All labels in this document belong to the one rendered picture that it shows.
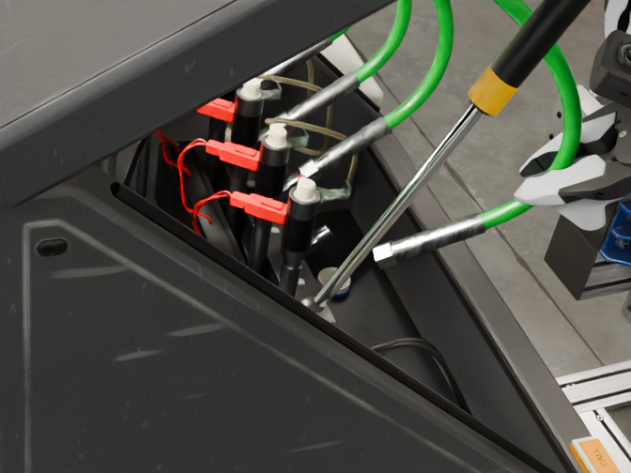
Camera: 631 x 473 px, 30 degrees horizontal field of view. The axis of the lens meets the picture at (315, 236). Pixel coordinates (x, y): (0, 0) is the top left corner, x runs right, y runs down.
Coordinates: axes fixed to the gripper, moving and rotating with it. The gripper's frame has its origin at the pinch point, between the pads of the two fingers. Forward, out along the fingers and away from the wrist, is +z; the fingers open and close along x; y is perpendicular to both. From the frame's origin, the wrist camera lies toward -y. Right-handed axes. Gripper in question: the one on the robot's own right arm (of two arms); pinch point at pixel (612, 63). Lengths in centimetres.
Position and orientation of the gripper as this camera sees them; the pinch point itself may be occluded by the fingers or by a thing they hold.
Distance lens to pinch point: 112.8
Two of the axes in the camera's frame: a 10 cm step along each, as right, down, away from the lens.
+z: -1.5, 7.5, 6.4
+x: -3.4, -6.5, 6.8
